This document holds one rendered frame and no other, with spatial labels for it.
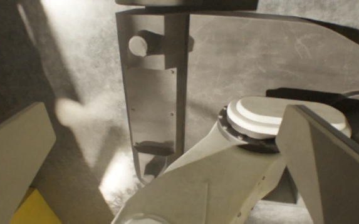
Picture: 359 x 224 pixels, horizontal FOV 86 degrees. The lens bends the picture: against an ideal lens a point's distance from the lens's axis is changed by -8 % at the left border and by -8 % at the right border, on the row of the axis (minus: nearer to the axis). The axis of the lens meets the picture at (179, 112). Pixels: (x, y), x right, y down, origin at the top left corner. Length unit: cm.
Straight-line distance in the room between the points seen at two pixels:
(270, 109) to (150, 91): 26
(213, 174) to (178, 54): 26
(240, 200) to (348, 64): 37
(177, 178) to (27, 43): 77
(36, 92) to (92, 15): 43
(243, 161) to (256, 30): 26
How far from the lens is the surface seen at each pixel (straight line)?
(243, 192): 29
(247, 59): 46
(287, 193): 49
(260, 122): 35
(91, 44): 75
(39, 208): 163
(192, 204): 23
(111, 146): 94
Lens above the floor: 61
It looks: 57 degrees down
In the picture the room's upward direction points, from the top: 160 degrees counter-clockwise
